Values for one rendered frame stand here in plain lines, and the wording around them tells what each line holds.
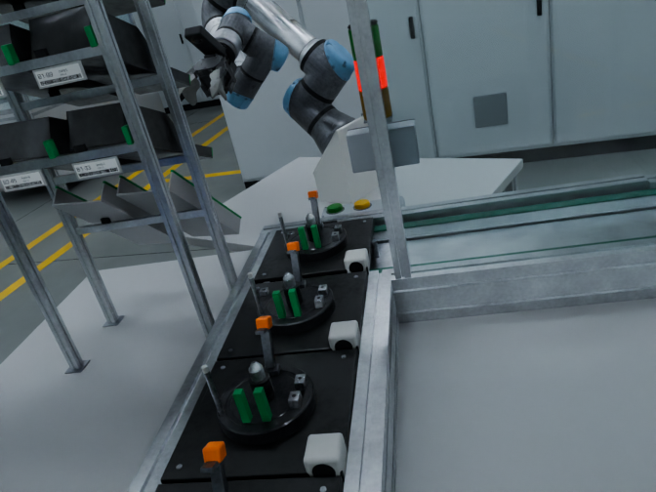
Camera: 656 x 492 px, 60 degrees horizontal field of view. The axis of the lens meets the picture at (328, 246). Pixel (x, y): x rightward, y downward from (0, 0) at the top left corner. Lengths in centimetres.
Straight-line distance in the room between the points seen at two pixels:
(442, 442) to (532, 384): 18
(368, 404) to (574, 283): 48
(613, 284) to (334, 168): 89
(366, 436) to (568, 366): 38
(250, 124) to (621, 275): 371
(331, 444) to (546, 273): 56
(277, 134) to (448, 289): 351
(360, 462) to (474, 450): 20
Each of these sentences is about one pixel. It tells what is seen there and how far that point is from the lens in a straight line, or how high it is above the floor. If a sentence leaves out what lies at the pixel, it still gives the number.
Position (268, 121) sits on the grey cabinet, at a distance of 448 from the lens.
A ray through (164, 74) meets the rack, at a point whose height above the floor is 139.
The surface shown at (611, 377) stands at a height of 86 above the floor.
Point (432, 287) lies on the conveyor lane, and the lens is 109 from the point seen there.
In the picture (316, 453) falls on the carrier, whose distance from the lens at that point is 73.
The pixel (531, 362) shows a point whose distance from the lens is 101.
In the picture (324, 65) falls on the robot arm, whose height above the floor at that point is 126.
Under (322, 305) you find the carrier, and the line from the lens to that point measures 98.
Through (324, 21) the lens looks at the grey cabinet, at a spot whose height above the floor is 119.
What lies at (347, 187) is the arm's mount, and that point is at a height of 91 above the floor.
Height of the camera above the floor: 150
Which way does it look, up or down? 25 degrees down
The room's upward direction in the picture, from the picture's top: 13 degrees counter-clockwise
